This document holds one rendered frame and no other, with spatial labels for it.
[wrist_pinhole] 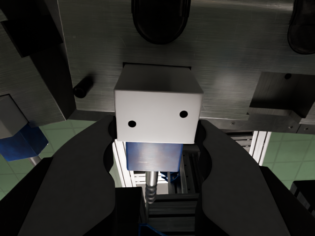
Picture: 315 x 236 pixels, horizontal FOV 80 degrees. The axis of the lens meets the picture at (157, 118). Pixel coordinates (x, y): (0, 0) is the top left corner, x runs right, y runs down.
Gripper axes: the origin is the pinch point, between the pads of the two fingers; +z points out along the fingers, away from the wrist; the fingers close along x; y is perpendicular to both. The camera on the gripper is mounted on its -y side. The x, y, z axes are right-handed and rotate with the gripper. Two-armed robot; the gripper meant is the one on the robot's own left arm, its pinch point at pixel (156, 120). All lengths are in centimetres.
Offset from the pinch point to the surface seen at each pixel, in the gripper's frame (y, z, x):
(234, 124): 8.0, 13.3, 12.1
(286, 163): 86, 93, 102
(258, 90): 0.1, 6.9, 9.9
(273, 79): -1.1, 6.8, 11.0
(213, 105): 0.7, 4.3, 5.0
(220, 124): 8.1, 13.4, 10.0
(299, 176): 99, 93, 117
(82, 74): -1.3, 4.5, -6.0
